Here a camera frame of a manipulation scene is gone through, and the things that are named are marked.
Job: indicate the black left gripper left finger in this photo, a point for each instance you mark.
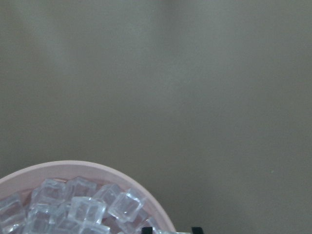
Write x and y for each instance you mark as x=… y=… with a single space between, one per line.
x=147 y=230

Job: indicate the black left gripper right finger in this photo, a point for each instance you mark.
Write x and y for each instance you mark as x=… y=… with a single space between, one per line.
x=197 y=230

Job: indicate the clear ice cubes pile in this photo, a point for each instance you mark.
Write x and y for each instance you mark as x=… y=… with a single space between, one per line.
x=76 y=206

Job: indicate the pink bowl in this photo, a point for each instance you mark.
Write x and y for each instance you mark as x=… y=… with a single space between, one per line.
x=28 y=178

